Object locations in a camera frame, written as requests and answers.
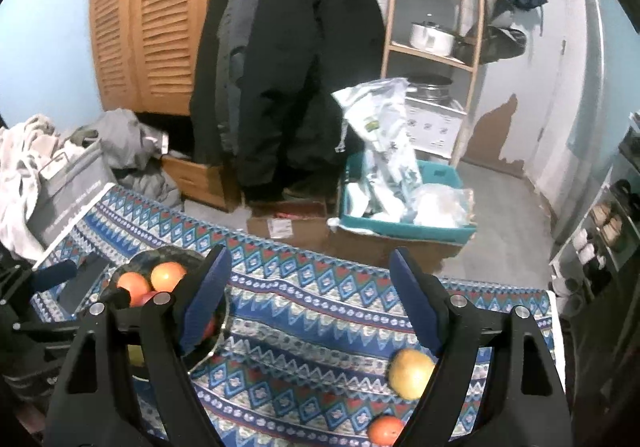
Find white printed plastic bag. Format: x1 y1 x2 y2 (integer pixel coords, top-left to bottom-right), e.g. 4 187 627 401
332 77 423 222

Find white door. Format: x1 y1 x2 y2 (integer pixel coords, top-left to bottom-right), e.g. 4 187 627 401
487 0 586 188

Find scalloped glass plate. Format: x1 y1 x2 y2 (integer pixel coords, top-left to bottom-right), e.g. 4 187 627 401
100 248 231 380

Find beige shoes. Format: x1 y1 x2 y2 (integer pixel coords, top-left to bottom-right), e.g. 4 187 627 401
597 209 626 248

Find black jacket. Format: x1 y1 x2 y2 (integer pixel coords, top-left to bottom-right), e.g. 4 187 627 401
189 0 386 202

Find large orange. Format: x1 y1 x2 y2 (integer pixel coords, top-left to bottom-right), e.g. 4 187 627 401
150 262 188 293

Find dark frying pan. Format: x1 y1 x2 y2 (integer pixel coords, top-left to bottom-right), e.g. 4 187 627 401
457 24 527 66

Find large cardboard box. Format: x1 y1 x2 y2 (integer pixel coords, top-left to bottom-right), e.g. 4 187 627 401
327 222 466 273

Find wooden louvered cabinet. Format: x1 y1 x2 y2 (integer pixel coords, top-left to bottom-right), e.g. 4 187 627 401
87 0 251 118

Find white shoes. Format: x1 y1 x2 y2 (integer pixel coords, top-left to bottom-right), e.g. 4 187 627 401
570 227 596 263

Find grey fabric bag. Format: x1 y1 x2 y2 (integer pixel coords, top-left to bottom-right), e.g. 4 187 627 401
27 139 118 248

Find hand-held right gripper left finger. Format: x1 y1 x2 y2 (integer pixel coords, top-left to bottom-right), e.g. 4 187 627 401
44 245 233 447

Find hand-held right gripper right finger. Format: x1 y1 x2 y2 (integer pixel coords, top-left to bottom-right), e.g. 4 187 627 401
389 248 574 447

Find grey garment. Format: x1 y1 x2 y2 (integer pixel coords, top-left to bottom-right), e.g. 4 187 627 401
75 109 183 208

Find teal plastic bin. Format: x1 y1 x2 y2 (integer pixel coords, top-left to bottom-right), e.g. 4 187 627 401
337 152 478 245

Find metal shoe rack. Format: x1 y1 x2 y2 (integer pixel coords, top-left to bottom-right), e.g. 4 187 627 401
550 112 640 318

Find blue patterned tablecloth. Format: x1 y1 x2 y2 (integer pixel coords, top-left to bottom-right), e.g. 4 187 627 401
32 182 568 447

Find wooden shelf rack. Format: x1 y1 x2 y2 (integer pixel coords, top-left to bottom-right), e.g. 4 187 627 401
382 0 488 168

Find cardboard box with label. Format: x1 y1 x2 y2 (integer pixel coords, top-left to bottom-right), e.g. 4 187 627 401
245 199 331 253

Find small orange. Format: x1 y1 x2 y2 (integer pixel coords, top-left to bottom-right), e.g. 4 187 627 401
117 272 152 304

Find large steel pot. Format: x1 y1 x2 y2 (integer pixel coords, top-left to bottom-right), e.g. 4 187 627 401
407 74 453 102

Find white drawer unit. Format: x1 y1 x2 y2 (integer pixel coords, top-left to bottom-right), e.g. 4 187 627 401
405 97 468 160

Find white crumpled cloth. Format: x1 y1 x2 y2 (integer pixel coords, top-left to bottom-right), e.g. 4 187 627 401
0 114 66 263

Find clear plastic bag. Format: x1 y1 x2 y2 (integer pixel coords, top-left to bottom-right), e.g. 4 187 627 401
400 183 476 228

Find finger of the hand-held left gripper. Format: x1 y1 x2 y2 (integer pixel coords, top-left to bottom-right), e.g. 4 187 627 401
14 287 132 334
0 260 79 308

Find orange persimmon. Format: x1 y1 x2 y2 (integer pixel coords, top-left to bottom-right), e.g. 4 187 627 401
367 415 405 445

